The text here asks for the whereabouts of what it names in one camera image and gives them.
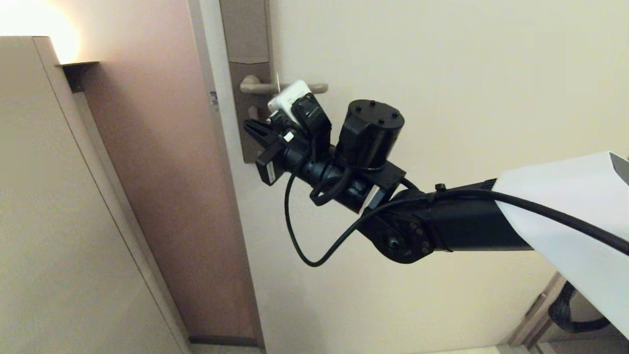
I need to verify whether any brown door lock plate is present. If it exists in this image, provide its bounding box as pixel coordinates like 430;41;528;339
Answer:
219;0;277;164

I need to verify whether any cream door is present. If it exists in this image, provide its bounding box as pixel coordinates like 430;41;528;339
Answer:
199;0;629;352

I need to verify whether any beige cabinet panel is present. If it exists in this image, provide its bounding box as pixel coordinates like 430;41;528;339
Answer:
0;36;192;354

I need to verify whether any black braided right wrist cable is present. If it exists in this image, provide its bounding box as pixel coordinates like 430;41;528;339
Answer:
310;167;354;207

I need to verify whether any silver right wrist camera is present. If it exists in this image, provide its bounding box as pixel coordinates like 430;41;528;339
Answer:
267;80;315;124

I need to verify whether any black right camera bracket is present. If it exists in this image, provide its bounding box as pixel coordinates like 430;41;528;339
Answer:
283;93;332;158

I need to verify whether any beige metal door handle lever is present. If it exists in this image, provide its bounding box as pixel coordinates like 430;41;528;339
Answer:
240;75;329;95

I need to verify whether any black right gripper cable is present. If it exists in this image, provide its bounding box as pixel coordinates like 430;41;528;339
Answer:
284;172;629;267

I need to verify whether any dark wall lamp bracket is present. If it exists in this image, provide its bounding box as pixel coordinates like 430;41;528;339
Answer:
56;61;99;94

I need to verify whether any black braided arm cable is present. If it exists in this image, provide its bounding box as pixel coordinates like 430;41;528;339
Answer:
548;281;612;333

